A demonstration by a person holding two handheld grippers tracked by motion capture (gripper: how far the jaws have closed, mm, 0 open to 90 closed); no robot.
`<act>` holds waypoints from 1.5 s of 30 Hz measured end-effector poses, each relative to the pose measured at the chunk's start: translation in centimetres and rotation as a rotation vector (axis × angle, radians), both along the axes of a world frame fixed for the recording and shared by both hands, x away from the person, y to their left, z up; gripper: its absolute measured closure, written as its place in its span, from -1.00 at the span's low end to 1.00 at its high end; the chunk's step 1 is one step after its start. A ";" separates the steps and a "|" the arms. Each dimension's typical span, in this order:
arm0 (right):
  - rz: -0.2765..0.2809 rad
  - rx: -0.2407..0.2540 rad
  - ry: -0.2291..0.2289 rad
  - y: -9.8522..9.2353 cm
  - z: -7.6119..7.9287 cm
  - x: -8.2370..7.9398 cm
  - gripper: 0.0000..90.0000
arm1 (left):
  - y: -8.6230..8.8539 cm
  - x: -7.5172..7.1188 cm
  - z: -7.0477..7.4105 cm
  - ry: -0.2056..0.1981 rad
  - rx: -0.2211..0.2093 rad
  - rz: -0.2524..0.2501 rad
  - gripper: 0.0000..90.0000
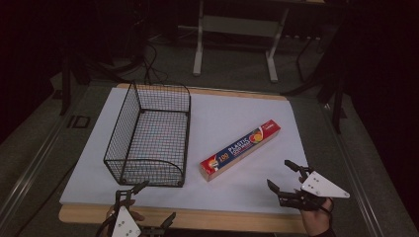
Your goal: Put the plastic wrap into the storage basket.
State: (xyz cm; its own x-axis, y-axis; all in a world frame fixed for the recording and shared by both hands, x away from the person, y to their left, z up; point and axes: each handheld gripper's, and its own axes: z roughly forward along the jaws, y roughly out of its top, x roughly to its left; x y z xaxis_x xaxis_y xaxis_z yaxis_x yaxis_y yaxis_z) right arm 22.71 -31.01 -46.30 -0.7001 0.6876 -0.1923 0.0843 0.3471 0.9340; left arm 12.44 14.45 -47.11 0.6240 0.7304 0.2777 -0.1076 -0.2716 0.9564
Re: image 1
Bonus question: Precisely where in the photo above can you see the white metal desk frame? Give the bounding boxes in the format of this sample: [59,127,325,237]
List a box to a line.
[192,0,291,84]

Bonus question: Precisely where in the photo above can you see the person's left hand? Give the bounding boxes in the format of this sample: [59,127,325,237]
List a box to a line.
[98,198,146,237]

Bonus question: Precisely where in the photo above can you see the metal floor rail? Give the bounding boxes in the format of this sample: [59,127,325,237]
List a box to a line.
[0,108,72,228]
[320,102,384,237]

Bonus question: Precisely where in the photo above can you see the white table mat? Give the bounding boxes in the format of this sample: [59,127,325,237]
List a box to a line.
[58,86,309,215]

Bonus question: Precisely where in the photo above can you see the long red blue wrap box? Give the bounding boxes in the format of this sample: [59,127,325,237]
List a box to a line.
[199,118,282,183]

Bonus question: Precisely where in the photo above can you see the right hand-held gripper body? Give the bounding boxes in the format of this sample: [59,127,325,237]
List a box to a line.
[278,166,351,212]

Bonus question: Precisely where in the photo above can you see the black wire basket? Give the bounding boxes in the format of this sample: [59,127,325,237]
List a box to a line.
[103,80,192,189]

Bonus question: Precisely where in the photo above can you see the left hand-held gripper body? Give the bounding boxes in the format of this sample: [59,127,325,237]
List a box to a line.
[106,197,165,237]

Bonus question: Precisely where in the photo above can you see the black floor cables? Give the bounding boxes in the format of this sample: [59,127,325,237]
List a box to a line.
[140,41,170,86]

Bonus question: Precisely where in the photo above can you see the person's right hand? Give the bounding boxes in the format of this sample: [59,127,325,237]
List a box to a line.
[298,197,334,237]

